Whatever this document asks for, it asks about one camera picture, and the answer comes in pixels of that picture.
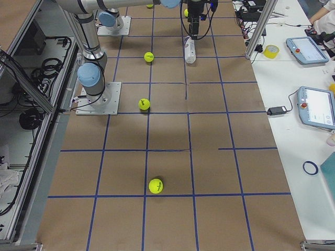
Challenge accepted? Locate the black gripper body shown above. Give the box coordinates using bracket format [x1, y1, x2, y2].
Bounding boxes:
[187, 0, 205, 24]

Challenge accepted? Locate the tennis ball can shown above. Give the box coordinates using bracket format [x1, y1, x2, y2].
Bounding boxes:
[184, 36, 196, 64]

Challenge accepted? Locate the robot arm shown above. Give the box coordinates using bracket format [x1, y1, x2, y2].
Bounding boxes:
[57, 0, 208, 64]

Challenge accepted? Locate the tennis ball centre Head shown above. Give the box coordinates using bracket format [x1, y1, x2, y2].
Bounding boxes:
[143, 52, 154, 63]

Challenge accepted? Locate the tennis ball near base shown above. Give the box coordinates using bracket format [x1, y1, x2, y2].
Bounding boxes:
[138, 98, 150, 111]

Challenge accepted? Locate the tennis ball far left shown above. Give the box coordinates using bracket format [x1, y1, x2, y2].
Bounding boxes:
[149, 178, 163, 194]

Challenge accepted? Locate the person hand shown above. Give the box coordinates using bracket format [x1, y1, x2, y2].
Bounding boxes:
[309, 7, 329, 25]

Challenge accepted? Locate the yellow tape roll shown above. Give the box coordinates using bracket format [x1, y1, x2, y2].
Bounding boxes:
[263, 44, 280, 59]

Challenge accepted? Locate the teach pendant far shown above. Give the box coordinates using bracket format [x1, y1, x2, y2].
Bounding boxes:
[286, 37, 329, 65]

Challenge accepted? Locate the teach pendant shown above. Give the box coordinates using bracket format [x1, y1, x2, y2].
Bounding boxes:
[297, 86, 334, 131]
[286, 37, 329, 65]

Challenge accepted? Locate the black power adapter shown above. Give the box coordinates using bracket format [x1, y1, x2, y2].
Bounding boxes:
[266, 106, 288, 116]

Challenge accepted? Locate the teach pendant near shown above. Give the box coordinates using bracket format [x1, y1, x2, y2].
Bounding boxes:
[297, 86, 334, 131]

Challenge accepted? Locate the yellow corn toy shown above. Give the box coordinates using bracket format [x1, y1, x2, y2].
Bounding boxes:
[329, 83, 335, 94]

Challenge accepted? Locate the teal box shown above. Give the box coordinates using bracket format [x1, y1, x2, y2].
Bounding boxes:
[321, 152, 335, 198]

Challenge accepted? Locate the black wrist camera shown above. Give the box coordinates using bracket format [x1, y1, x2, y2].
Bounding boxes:
[209, 0, 218, 13]

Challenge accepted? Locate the aluminium frame post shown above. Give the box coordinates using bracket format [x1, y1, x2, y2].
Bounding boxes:
[245, 0, 277, 60]

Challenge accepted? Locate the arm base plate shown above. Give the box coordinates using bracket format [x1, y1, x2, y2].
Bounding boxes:
[97, 15, 131, 37]
[75, 82, 121, 116]

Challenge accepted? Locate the blue tape ring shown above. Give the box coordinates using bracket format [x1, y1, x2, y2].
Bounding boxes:
[303, 161, 319, 176]

